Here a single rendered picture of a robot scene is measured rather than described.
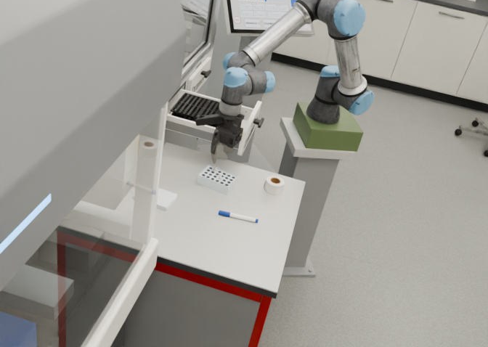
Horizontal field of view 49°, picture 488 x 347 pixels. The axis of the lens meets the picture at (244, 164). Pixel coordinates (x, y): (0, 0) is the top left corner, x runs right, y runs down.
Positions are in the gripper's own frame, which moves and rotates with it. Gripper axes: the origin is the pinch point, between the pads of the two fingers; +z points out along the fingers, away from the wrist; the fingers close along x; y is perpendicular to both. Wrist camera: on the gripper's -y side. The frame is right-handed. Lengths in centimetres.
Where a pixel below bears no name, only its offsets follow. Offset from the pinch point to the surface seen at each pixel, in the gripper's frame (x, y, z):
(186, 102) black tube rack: 20.7, -25.1, -5.2
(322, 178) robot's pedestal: 55, 32, 26
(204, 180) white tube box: -7.0, 0.1, 6.4
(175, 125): 7.7, -22.0, -1.6
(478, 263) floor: 126, 123, 85
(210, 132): 10.6, -8.3, -2.5
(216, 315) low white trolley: -42, 26, 28
